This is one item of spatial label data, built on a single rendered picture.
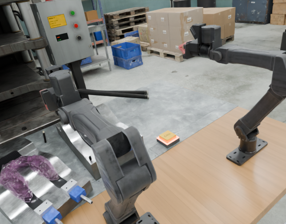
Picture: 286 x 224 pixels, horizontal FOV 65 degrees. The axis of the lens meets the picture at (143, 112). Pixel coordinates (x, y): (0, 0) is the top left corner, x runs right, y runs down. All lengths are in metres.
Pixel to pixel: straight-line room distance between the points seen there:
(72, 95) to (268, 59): 0.61
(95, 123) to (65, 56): 1.22
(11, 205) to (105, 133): 0.59
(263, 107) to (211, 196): 0.36
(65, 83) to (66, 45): 1.06
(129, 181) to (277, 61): 0.57
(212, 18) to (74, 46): 4.08
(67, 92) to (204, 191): 0.59
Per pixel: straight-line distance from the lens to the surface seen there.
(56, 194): 0.93
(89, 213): 0.90
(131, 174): 0.44
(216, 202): 0.87
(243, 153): 1.05
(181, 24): 4.68
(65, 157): 1.18
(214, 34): 0.94
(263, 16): 7.72
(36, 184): 0.99
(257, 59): 0.85
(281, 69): 0.80
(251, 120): 0.95
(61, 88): 0.63
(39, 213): 0.87
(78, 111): 0.57
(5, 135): 1.65
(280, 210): 1.95
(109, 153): 0.41
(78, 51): 1.71
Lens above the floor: 1.47
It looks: 29 degrees down
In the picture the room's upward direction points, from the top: 9 degrees counter-clockwise
